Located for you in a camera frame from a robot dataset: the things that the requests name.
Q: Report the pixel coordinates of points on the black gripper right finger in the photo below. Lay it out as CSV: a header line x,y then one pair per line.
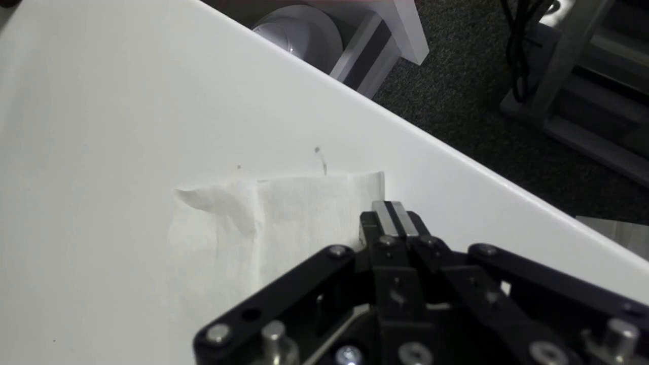
x,y
421,243

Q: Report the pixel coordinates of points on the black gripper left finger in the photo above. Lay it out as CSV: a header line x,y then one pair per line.
x,y
377,234

